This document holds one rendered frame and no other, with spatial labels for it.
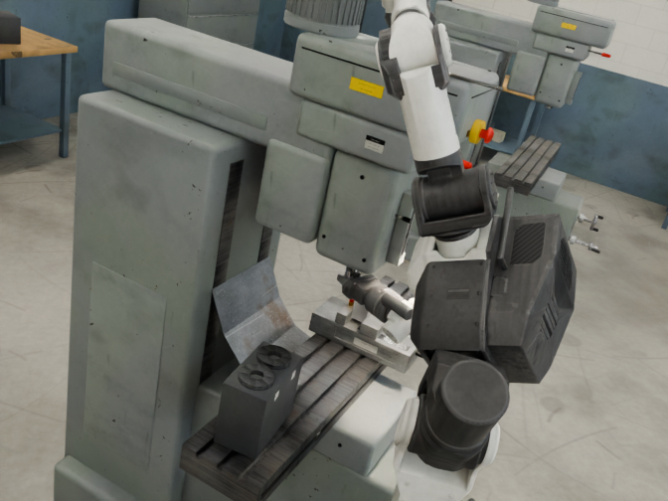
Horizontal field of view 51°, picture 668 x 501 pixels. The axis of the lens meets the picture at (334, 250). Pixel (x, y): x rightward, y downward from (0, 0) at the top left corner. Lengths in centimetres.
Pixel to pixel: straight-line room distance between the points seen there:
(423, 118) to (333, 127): 54
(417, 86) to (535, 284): 42
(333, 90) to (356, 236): 39
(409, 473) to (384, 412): 77
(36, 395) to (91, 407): 85
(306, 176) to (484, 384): 89
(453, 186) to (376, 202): 50
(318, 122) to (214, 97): 34
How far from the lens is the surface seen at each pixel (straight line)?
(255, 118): 193
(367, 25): 899
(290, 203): 191
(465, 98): 165
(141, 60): 215
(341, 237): 189
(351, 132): 178
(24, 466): 312
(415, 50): 131
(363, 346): 224
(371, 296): 193
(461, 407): 116
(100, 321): 239
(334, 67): 177
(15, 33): 555
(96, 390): 256
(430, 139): 130
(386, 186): 179
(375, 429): 211
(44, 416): 333
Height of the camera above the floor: 218
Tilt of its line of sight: 26 degrees down
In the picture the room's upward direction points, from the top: 13 degrees clockwise
